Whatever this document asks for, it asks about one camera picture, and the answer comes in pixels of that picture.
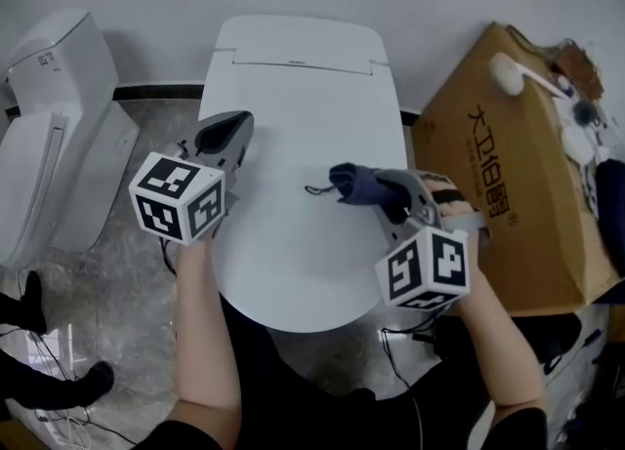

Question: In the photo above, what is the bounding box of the white cleaning brush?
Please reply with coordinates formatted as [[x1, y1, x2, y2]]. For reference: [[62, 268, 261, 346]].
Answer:
[[489, 52, 573, 101]]

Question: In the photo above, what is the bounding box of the person's right forearm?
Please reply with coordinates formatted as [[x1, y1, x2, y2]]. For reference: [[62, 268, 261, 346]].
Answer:
[[451, 227, 548, 418]]

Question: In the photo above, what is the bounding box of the brown cardboard box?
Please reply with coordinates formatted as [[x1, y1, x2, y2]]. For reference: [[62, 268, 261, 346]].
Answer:
[[409, 20, 625, 315]]

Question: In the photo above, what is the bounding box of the person's black clothing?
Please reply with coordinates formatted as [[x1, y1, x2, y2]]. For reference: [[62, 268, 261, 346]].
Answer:
[[141, 291, 551, 450]]

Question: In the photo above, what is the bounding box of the white round sponge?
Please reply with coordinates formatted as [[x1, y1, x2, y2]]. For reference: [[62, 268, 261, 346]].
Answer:
[[561, 125, 598, 162]]

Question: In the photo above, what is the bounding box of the person's right hand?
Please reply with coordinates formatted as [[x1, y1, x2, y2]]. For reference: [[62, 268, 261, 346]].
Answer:
[[420, 173, 469, 218]]

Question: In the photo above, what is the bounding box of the dark navy fabric bundle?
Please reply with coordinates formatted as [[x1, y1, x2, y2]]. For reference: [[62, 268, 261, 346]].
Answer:
[[594, 158, 625, 279]]

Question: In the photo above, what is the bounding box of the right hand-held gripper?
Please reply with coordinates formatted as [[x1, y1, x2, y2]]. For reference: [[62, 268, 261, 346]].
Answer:
[[373, 168, 489, 311]]

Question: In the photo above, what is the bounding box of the brown crumpled paper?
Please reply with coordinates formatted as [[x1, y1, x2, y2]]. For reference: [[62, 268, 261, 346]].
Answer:
[[551, 39, 605, 101]]

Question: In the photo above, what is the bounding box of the white tank toilet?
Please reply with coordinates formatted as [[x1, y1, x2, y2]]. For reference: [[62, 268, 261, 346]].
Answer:
[[0, 8, 143, 271]]

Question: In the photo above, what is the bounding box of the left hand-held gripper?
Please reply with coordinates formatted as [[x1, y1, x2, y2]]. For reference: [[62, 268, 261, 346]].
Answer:
[[128, 109, 255, 247]]

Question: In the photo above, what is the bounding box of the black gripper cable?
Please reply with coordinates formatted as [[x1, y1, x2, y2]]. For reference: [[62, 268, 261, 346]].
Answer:
[[379, 310, 443, 450], [158, 236, 180, 276]]

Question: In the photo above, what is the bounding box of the grey fluffy duster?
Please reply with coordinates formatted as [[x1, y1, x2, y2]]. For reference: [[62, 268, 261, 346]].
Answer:
[[573, 100, 601, 125]]

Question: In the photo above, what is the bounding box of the black shoe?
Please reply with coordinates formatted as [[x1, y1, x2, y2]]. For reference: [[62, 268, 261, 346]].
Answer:
[[512, 313, 585, 377]]

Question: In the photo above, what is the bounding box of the person's left forearm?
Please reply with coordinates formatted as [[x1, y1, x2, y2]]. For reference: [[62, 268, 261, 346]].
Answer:
[[171, 228, 244, 437]]

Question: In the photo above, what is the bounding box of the dark blue cloth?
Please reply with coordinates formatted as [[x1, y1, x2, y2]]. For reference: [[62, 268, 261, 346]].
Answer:
[[305, 161, 392, 208]]

